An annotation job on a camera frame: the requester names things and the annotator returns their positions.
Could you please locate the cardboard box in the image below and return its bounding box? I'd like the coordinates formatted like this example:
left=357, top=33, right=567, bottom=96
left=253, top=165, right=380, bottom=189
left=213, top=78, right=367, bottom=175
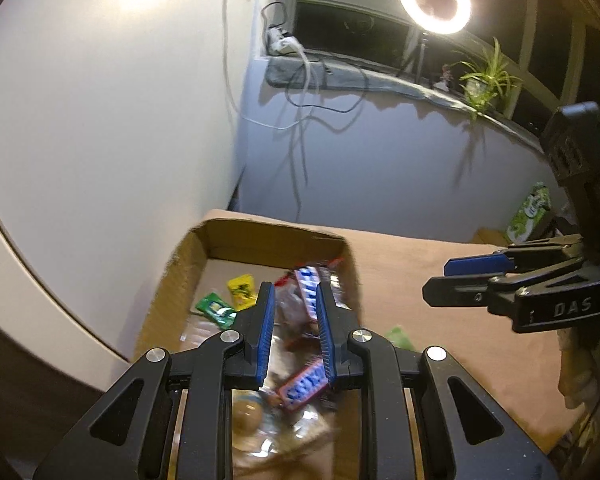
left=132, top=219, right=367, bottom=480

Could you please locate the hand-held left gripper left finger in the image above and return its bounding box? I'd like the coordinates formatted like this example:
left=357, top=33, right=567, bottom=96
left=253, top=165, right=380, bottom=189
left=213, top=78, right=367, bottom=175
left=32, top=282, right=277, bottom=480

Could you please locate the green and white snack packet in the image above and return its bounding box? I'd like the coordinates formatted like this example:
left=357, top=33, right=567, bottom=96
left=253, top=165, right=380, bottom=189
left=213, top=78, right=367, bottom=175
left=195, top=292, right=238, bottom=327

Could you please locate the potted spider plant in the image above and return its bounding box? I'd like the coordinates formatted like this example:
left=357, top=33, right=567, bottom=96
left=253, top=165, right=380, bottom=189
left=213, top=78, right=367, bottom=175
left=452, top=37, right=523, bottom=121

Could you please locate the green and white bag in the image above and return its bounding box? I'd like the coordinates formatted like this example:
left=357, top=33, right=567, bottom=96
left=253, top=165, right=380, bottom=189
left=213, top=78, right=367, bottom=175
left=506, top=182, right=552, bottom=246

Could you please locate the blue and white snack bar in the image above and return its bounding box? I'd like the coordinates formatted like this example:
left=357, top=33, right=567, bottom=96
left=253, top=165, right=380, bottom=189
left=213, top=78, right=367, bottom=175
left=292, top=266, right=326, bottom=323

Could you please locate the blue and red chocolate bar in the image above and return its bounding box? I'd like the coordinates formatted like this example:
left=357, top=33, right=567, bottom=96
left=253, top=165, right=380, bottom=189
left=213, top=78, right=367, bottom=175
left=277, top=357, right=331, bottom=413

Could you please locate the clear packet with round cookie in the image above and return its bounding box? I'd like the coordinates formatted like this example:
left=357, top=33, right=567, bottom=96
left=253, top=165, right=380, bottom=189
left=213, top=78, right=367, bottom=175
left=230, top=390, right=286, bottom=453

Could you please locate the clear packet of red candies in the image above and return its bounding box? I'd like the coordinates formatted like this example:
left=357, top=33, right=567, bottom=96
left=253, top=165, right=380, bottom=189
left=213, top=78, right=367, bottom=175
left=325, top=256, right=353, bottom=311

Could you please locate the black cable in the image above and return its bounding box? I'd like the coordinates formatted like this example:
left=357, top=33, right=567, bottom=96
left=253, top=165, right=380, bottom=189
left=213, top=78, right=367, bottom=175
left=260, top=1, right=371, bottom=133

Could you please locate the green snack wrapper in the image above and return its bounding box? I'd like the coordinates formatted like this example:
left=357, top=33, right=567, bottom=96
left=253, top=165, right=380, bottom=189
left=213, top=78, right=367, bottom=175
left=384, top=325, right=418, bottom=352

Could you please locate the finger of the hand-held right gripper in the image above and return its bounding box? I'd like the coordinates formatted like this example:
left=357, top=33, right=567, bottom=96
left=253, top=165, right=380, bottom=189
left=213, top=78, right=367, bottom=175
left=422, top=255, right=600, bottom=333
left=444, top=235, right=586, bottom=277

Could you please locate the white cable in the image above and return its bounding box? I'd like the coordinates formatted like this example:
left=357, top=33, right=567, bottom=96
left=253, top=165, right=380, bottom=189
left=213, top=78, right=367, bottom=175
left=222, top=0, right=313, bottom=223

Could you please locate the ring light stand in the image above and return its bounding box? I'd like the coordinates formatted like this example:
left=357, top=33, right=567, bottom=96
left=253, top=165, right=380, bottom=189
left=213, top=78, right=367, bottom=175
left=397, top=32, right=428, bottom=86

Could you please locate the white power strip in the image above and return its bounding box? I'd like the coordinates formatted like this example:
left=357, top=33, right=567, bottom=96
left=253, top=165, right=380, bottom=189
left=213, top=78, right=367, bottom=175
left=267, top=30, right=306, bottom=56

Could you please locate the yellow snack packet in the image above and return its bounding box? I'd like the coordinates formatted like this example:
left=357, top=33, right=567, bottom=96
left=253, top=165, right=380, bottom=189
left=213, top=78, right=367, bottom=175
left=227, top=274, right=258, bottom=310

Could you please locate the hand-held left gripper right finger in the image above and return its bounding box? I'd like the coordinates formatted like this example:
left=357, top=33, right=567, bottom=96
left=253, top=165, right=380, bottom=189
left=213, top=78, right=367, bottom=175
left=316, top=282, right=560, bottom=480

